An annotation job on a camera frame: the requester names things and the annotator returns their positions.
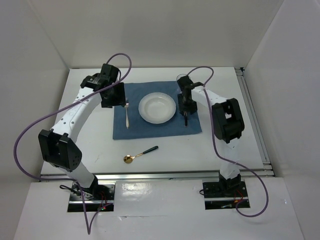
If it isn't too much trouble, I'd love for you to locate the silver table knife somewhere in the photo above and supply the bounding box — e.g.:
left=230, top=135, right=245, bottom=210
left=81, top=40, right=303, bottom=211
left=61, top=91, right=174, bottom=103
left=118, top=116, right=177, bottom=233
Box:
left=184, top=112, right=188, bottom=127

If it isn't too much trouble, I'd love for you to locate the gold spoon dark handle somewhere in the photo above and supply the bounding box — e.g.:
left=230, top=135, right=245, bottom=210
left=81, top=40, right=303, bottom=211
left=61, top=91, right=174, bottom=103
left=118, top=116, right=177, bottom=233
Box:
left=123, top=145, right=159, bottom=164

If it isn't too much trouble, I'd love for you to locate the aluminium rail frame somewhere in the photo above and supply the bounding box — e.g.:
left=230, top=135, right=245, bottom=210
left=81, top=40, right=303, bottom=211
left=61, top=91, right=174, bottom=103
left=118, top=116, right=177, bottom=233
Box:
left=38, top=66, right=276, bottom=183

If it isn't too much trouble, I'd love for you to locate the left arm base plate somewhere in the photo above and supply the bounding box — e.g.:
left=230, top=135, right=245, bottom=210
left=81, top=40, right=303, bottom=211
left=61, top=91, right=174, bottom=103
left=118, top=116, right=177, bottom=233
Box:
left=60, top=183, right=116, bottom=213

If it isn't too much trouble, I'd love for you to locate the blue cloth napkin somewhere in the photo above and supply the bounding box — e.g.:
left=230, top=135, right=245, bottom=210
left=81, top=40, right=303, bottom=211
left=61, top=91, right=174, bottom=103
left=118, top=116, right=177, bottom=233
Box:
left=112, top=81, right=202, bottom=140

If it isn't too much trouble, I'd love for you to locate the clear drinking glass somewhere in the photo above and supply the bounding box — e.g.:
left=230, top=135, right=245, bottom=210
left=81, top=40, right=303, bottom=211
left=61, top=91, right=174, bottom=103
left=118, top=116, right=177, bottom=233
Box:
left=176, top=74, right=193, bottom=92

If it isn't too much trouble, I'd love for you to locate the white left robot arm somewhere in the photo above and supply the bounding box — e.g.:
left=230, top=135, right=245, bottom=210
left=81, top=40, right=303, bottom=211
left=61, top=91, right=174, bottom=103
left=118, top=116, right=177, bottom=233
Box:
left=38, top=63, right=126, bottom=200

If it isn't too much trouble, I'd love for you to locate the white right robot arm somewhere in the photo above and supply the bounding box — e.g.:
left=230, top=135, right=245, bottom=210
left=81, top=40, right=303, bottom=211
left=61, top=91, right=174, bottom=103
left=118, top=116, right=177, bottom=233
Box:
left=177, top=75, right=245, bottom=197

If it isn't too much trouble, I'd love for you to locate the silver fork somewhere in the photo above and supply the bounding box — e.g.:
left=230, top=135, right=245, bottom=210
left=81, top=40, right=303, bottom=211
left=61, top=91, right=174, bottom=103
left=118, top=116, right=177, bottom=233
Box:
left=124, top=99, right=130, bottom=129

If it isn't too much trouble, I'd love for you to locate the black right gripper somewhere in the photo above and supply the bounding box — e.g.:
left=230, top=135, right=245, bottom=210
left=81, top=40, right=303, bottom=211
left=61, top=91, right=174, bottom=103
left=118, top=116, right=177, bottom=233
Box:
left=178, top=93, right=199, bottom=115

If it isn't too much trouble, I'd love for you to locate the white round plate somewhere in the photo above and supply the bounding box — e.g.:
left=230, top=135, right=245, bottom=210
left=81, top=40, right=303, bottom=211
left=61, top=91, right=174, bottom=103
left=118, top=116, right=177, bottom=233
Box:
left=138, top=92, right=176, bottom=125

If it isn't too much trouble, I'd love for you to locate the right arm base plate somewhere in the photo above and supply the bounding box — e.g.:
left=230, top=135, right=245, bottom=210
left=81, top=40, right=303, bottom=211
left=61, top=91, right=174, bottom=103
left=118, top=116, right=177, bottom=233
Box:
left=199, top=181, right=250, bottom=210

